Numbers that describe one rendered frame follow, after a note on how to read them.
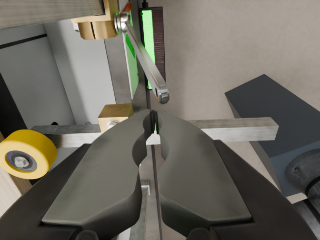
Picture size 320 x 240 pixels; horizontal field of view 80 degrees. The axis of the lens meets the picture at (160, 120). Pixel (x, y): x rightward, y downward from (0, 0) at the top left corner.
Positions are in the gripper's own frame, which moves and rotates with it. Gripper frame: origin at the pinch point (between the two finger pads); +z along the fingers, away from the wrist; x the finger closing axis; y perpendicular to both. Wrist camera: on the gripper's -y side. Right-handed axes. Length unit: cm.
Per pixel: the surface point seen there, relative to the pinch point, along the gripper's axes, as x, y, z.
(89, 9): -6.1, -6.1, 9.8
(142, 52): -1.0, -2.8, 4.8
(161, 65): 0.1, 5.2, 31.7
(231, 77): 41, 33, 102
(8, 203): -29.6, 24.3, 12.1
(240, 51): 43, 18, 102
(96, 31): -7.4, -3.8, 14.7
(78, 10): -6.1, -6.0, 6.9
